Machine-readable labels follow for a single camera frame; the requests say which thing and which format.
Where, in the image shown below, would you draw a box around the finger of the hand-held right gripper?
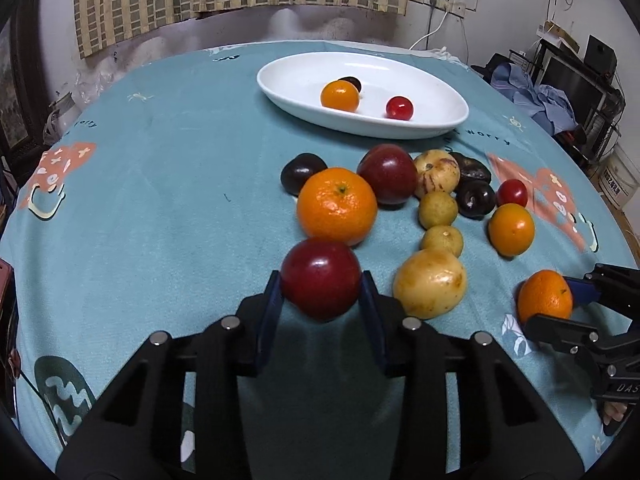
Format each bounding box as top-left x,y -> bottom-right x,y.
524,312 -> 601,356
565,261 -> 640,318

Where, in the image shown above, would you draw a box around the red cherry tomato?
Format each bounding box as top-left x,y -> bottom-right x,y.
385,96 -> 414,122
496,179 -> 529,208

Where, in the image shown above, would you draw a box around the large yellow fruit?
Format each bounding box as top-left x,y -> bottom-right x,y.
392,248 -> 468,321

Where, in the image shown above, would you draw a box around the person's right hand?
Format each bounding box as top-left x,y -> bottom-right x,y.
601,399 -> 630,426

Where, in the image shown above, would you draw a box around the large orange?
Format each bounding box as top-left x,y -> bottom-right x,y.
296,167 -> 378,247

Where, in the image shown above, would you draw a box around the white bucket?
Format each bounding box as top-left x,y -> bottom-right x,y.
597,147 -> 640,208

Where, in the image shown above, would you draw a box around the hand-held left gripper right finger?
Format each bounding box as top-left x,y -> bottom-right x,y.
360,270 -> 586,480

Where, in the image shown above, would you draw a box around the dark wooden cabinet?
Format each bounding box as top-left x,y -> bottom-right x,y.
0,0 -> 51,171

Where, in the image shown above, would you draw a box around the red plum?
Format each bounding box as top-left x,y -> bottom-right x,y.
356,143 -> 419,207
280,238 -> 362,323

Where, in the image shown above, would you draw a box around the small orange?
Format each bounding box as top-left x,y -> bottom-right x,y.
517,269 -> 574,326
488,203 -> 536,257
320,80 -> 361,113

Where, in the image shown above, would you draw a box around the black monitor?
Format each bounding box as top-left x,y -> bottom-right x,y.
540,55 -> 607,111

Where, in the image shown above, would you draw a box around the white box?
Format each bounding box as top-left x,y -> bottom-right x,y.
536,21 -> 582,54

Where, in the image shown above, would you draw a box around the white oval plate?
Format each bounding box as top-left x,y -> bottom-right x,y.
256,52 -> 470,140

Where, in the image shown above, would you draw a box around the blue clothes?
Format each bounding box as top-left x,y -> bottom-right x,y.
490,62 -> 581,136

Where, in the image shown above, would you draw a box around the teal printed tablecloth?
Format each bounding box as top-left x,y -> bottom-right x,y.
0,40 -> 640,480

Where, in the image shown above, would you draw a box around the small yellow-green fruit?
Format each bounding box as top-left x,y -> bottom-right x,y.
420,225 -> 464,257
418,190 -> 459,229

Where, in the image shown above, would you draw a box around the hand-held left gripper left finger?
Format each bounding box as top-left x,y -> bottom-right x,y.
56,270 -> 286,480

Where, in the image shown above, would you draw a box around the black speaker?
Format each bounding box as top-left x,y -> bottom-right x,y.
585,35 -> 617,68

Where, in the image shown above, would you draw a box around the clear plastic bag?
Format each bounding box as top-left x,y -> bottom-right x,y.
47,70 -> 96,136

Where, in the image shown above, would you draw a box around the pale striped pepino melon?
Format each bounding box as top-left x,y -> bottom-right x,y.
413,150 -> 461,196

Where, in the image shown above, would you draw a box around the white cable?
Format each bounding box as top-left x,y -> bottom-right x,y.
407,7 -> 453,58

